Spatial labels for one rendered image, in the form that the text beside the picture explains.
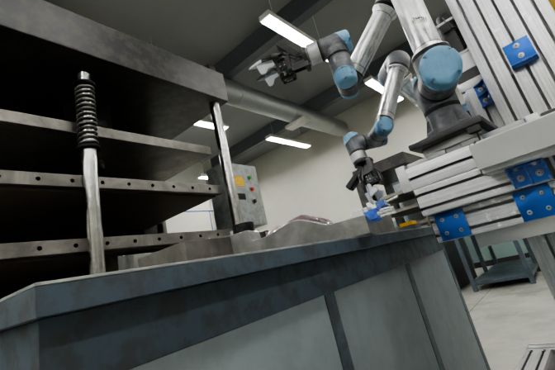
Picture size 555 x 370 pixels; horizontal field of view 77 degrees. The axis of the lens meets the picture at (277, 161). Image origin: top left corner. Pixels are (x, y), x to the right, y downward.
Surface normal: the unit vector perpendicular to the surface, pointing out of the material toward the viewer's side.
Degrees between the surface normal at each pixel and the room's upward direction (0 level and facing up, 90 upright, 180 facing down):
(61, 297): 90
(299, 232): 90
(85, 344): 90
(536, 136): 90
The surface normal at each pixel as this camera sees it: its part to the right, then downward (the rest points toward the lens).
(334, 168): -0.64, -0.09
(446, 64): -0.29, -0.10
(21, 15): 0.76, -0.36
